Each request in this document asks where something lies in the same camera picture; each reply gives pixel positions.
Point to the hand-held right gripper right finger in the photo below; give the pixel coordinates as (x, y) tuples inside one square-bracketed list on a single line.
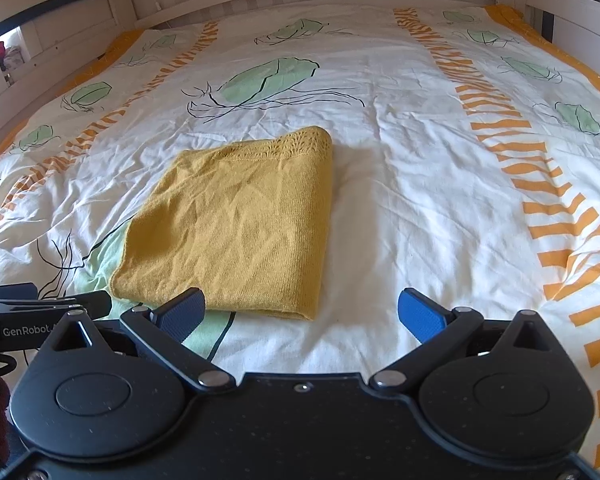
[(420, 316)]

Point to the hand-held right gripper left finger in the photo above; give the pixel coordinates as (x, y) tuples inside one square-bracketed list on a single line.
[(182, 312)]

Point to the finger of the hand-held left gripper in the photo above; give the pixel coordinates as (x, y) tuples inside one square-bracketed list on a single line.
[(10, 291), (92, 304)]

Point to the yellow knit top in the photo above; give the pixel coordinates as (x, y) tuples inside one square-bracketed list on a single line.
[(235, 220)]

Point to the white printed duvet cover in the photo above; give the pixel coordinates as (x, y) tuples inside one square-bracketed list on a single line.
[(430, 185)]

